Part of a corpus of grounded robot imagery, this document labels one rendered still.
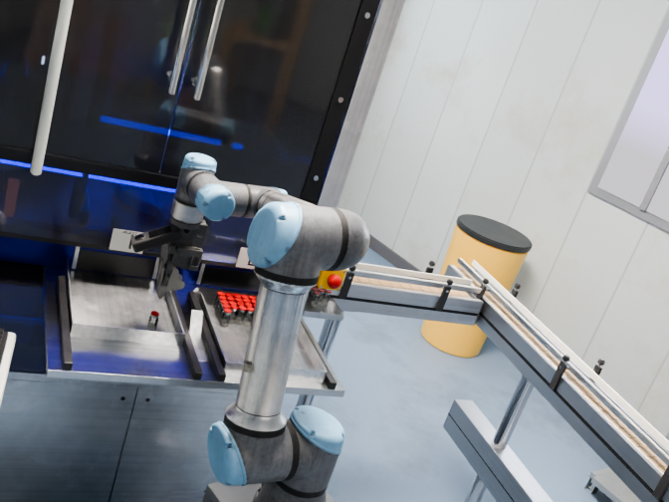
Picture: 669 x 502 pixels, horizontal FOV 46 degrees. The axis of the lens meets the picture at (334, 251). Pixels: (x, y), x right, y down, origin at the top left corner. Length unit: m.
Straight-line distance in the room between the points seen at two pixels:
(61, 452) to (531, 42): 3.58
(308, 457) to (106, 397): 0.92
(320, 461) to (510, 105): 3.66
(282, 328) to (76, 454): 1.16
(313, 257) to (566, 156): 3.42
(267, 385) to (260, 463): 0.15
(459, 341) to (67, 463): 2.59
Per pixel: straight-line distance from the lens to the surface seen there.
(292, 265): 1.35
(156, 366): 1.85
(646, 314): 4.43
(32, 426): 2.36
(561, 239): 4.67
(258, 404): 1.45
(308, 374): 1.94
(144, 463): 2.49
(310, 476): 1.57
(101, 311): 2.02
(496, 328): 2.66
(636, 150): 4.45
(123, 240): 2.08
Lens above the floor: 1.85
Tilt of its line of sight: 20 degrees down
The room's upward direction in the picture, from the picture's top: 19 degrees clockwise
